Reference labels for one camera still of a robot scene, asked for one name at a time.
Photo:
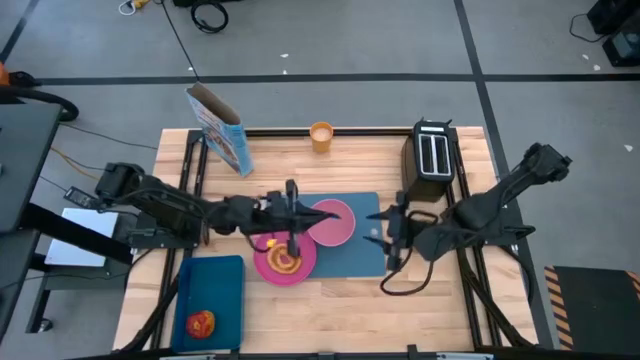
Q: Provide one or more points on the pink ribbed bowl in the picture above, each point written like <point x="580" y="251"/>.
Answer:
<point x="332" y="230"/>

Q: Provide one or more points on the toasted bagel with jam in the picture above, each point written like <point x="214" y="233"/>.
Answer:
<point x="275" y="262"/>

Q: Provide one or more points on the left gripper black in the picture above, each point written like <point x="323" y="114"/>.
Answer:
<point x="275" y="215"/>

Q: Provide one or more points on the white flat box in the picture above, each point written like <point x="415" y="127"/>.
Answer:
<point x="85" y="240"/>

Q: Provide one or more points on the black equipment case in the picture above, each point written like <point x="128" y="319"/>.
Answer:
<point x="622" y="45"/>

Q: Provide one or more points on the black power adapter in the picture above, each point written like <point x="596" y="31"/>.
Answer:
<point x="80" y="197"/>

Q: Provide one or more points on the slate blue placemat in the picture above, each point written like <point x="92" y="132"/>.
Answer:
<point x="355" y="260"/>

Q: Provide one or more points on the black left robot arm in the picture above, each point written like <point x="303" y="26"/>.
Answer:
<point x="165" y="200"/>

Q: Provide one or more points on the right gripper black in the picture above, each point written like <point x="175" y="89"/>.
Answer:
<point x="400" y="235"/>

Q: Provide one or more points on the blue plastic tray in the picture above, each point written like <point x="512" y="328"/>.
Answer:
<point x="215" y="285"/>

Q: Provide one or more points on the blue cereal box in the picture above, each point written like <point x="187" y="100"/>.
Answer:
<point x="222" y="135"/>

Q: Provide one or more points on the pink spoon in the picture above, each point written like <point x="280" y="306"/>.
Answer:
<point x="374" y="232"/>

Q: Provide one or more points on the orange object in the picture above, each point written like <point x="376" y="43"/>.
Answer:
<point x="3" y="75"/>

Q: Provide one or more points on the black toaster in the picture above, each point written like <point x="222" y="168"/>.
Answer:
<point x="432" y="155"/>

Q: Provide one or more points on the pink plate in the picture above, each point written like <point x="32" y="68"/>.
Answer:
<point x="307" y="267"/>

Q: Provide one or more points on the black desk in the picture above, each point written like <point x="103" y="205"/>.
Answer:
<point x="25" y="150"/>

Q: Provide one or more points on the orange cup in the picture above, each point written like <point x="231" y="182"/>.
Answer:
<point x="321" y="135"/>

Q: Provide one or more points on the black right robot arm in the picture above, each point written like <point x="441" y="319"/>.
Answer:
<point x="490" y="210"/>

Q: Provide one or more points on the black mat with hazard stripes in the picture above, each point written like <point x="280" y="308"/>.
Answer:
<point x="595" y="310"/>

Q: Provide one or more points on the red yellow apple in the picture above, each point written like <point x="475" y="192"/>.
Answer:
<point x="200" y="325"/>

